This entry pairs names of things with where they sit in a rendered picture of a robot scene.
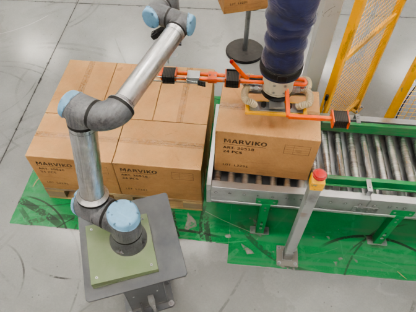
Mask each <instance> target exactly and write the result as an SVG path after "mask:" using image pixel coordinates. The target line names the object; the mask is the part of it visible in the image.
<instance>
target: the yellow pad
mask: <svg viewBox="0 0 416 312"><path fill-rule="evenodd" d="M256 101H257V103H258V105H257V107H256V108H252V107H251V106H249V105H247V104H245V114H246V115H263V116H285V117H286V114H285V102H284V110H278V109H269V101H262V100H256ZM296 104H297V102H290V114H298V115H307V108H304V109H302V110H297V109H296V107H295V105H296Z"/></svg>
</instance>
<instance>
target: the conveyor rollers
mask: <svg viewBox="0 0 416 312"><path fill-rule="evenodd" d="M345 134H346V139H347V147H348V152H349V161H350V169H351V174H352V176H355V177H360V174H359V169H358V162H357V154H356V149H355V141H354V137H353V133H352V132H346V133H345ZM358 136H359V140H360V147H361V152H362V159H363V166H364V170H365V177H366V178H374V175H373V169H372V165H371V158H370V152H369V148H368V141H367V138H366V134H361V133H358ZM371 137H372V141H373V147H374V151H375V157H376V163H377V167H378V173H379V178H380V179H386V180H388V174H387V171H386V166H385V162H384V156H383V151H382V147H381V141H380V138H379V135H377V134H372V135H371ZM333 138H334V148H335V154H336V164H337V174H338V175H340V176H346V174H345V165H344V156H343V151H342V142H341V136H340V132H336V131H333ZM384 138H385V141H386V147H387V150H388V155H389V161H390V164H391V170H392V175H393V178H394V180H401V181H402V176H401V171H400V168H399V163H398V159H397V155H396V150H395V146H394V141H393V138H392V136H386V135H384ZM397 139H398V142H399V147H400V150H401V155H402V159H403V162H404V167H405V172H406V175H407V180H408V181H416V177H415V173H414V168H413V165H412V161H411V157H410V153H409V149H408V146H407V141H406V138H405V137H402V136H397ZM410 140H411V143H412V147H413V150H414V154H415V158H416V137H410ZM321 149H322V156H323V170H324V171H325V172H326V173H327V175H331V174H332V171H331V159H330V153H329V142H328V135H327V131H321ZM315 169H318V165H317V156H316V157H315V160H314V163H313V166H312V168H311V171H310V175H311V173H313V171H314V170H315ZM221 176H222V171H218V170H214V179H213V180H216V181H221ZM227 181H230V182H235V172H229V171H228V175H227ZM241 183H249V174H246V173H242V174H241ZM255 184H262V175H255ZM269 185H274V186H277V177H273V176H269ZM283 186H289V187H291V182H290V178H283ZM297 187H298V188H305V181H304V180H297ZM325 189H326V190H334V188H333V186H326V185H325ZM339 191H348V189H347V187H341V186H339ZM353 191H354V192H356V193H362V188H353ZM382 193H383V194H384V195H391V191H386V190H382ZM396 193H397V196H406V194H405V192H400V191H396Z"/></svg>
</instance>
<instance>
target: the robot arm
mask: <svg viewBox="0 0 416 312"><path fill-rule="evenodd" d="M142 18H143V21H144V22H145V24H146V25H147V26H149V27H150V28H157V27H158V26H161V27H159V28H157V29H156V30H154V31H152V33H151V36H150V37H151V38H152V39H153V40H155V39H157V40H156V41H155V43H154V44H153V45H152V46H151V48H150V49H149V50H148V52H147V53H146V54H145V56H144V57H143V58H142V59H141V61H140V62H139V64H138V65H137V66H136V68H135V69H134V70H133V71H132V73H131V74H130V76H129V77H128V78H127V79H126V81H125V82H124V84H123V85H122V86H121V87H120V89H119V90H118V91H117V93H116V94H115V95H109V96H108V98H107V99H106V100H104V101H101V100H99V99H96V98H93V97H91V96H89V95H86V94H84V93H83V92H79V91H76V90H70V91H68V92H66V93H65V94H64V95H63V96H62V98H61V99H60V101H59V103H58V115H60V117H62V118H65V119H66V124H67V128H68V130H69V137H70V141H71V147H72V153H73V157H74V164H75V168H76V174H77V180H78V184H79V189H78V190H77V191H76V192H75V193H74V197H73V198H72V200H71V210H72V212H73V213H74V214H76V216H78V217H80V218H82V219H84V220H86V221H88V222H90V223H92V224H94V225H96V226H98V227H100V228H102V229H104V230H106V231H108V232H110V246H111V248H112V250H113V251H114V252H115V253H116V254H118V255H120V256H133V255H136V254H138V253H140V252H141V251H142V250H143V249H144V247H145V246H146V243H147V232H146V230H145V228H144V227H143V226H142V224H141V215H140V212H139V209H138V208H137V206H136V205H135V203H133V202H131V201H130V200H127V199H120V200H116V199H113V198H111V197H109V191H108V188H107V187H106V186H105V185H104V184H103V173H102V163H101V157H100V146H99V141H98V131H99V132H102V131H110V130H113V129H116V128H118V127H120V126H122V125H124V124H126V123H127V122H128V121H129V120H130V119H131V118H132V117H133V115H134V113H135V112H134V107H135V105H136V104H137V103H138V101H139V100H140V99H141V97H142V96H143V94H144V93H145V91H146V90H147V89H148V87H149V86H150V84H151V83H152V81H153V80H154V79H155V77H156V76H157V74H158V73H159V72H160V70H161V69H162V67H163V66H164V65H165V63H166V62H168V63H170V58H173V57H177V55H178V53H177V52H176V51H175V49H176V48H177V46H181V41H182V40H183V39H184V37H185V36H186V35H187V36H191V35H192V34H193V33H194V30H195V28H196V17H195V16H194V15H192V14H190V13H189V12H188V13H187V12H184V11H181V10H180V9H179V0H153V1H152V2H151V3H150V4H149V5H148V6H146V7H145V9H144V10H143V11H142Z"/></svg>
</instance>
